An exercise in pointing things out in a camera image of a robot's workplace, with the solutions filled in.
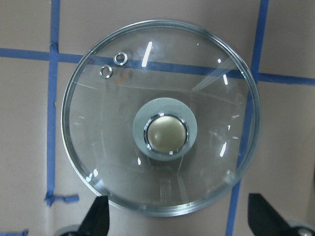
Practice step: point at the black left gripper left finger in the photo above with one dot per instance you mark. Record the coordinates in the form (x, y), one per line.
(96, 221)

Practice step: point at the glass pot lid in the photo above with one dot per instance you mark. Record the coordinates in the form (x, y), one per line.
(161, 117)

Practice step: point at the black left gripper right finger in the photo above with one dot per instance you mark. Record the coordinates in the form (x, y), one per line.
(263, 219)

